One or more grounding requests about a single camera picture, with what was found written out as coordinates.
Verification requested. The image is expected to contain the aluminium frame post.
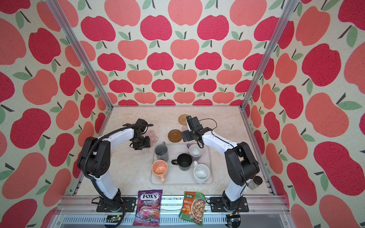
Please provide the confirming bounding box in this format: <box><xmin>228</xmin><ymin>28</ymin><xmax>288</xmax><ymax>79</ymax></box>
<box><xmin>46</xmin><ymin>0</ymin><xmax>113</xmax><ymax>111</ymax></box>
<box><xmin>240</xmin><ymin>0</ymin><xmax>299</xmax><ymax>111</ymax></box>

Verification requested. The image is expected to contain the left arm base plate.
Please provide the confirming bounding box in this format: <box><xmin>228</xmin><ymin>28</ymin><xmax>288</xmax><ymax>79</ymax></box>
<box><xmin>96</xmin><ymin>197</ymin><xmax>137</xmax><ymax>213</ymax></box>

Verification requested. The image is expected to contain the green snack bag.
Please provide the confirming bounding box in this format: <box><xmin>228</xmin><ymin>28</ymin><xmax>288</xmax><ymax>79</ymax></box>
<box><xmin>179</xmin><ymin>192</ymin><xmax>206</xmax><ymax>226</ymax></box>

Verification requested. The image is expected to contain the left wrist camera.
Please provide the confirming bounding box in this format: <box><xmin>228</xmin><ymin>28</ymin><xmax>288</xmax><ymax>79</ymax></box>
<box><xmin>135</xmin><ymin>118</ymin><xmax>149</xmax><ymax>127</ymax></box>

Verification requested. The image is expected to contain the clear jar black lid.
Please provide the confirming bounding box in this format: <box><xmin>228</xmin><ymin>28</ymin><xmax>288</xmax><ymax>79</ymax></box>
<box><xmin>247</xmin><ymin>176</ymin><xmax>263</xmax><ymax>190</ymax></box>

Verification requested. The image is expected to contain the black mug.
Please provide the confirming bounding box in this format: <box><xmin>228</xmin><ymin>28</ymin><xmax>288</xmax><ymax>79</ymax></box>
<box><xmin>171</xmin><ymin>154</ymin><xmax>193</xmax><ymax>171</ymax></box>

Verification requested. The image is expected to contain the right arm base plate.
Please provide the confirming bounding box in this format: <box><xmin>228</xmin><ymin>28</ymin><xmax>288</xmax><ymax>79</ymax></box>
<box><xmin>207</xmin><ymin>197</ymin><xmax>249</xmax><ymax>213</ymax></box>

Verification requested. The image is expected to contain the brown wooden round coaster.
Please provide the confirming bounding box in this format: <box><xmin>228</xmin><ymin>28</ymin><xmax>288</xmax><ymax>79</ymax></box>
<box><xmin>168</xmin><ymin>129</ymin><xmax>183</xmax><ymax>143</ymax></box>

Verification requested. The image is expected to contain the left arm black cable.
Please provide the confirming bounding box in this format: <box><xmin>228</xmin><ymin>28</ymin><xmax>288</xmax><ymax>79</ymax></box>
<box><xmin>82</xmin><ymin>122</ymin><xmax>155</xmax><ymax>228</ymax></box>

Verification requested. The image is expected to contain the purple Fox's candy bag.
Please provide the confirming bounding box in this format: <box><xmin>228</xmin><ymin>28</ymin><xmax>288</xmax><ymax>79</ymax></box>
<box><xmin>133</xmin><ymin>190</ymin><xmax>163</xmax><ymax>228</ymax></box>

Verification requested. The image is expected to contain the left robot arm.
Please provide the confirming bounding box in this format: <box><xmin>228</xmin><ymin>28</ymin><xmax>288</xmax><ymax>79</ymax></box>
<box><xmin>77</xmin><ymin>121</ymin><xmax>153</xmax><ymax>209</ymax></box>

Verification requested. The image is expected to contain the translucent plastic tray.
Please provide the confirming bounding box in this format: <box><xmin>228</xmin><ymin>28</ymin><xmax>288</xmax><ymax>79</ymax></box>
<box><xmin>165</xmin><ymin>143</ymin><xmax>214</xmax><ymax>185</ymax></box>

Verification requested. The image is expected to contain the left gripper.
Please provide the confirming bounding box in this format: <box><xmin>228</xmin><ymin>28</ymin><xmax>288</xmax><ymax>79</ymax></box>
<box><xmin>134</xmin><ymin>135</ymin><xmax>152</xmax><ymax>150</ymax></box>

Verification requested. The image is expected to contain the rattan woven round coaster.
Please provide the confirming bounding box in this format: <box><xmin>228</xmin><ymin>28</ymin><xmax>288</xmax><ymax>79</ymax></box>
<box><xmin>178</xmin><ymin>114</ymin><xmax>188</xmax><ymax>125</ymax></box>

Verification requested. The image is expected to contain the orange mug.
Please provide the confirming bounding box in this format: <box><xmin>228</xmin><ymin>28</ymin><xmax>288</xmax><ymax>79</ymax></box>
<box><xmin>152</xmin><ymin>160</ymin><xmax>168</xmax><ymax>183</ymax></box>

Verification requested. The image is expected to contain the pink flower coaster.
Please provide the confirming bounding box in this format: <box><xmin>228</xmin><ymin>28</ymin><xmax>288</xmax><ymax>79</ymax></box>
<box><xmin>182</xmin><ymin>125</ymin><xmax>189</xmax><ymax>132</ymax></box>
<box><xmin>146</xmin><ymin>130</ymin><xmax>159</xmax><ymax>143</ymax></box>

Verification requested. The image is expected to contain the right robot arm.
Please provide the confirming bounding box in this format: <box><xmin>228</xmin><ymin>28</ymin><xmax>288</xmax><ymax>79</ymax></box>
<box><xmin>182</xmin><ymin>127</ymin><xmax>260</xmax><ymax>211</ymax></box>

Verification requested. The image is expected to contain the grey mug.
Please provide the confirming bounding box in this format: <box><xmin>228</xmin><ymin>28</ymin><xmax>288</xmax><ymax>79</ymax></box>
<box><xmin>155</xmin><ymin>142</ymin><xmax>169</xmax><ymax>162</ymax></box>

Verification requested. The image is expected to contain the left aluminium frame post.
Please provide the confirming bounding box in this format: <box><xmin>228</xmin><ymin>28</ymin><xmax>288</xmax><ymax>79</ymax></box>
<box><xmin>46</xmin><ymin>0</ymin><xmax>113</xmax><ymax>111</ymax></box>

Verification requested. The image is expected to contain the right aluminium frame post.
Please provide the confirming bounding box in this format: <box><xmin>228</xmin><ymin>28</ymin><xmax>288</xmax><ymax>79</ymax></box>
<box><xmin>240</xmin><ymin>0</ymin><xmax>299</xmax><ymax>111</ymax></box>

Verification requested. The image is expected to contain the front aluminium frame rail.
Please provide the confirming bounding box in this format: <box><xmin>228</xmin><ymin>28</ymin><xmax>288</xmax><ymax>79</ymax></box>
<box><xmin>47</xmin><ymin>195</ymin><xmax>295</xmax><ymax>228</ymax></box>

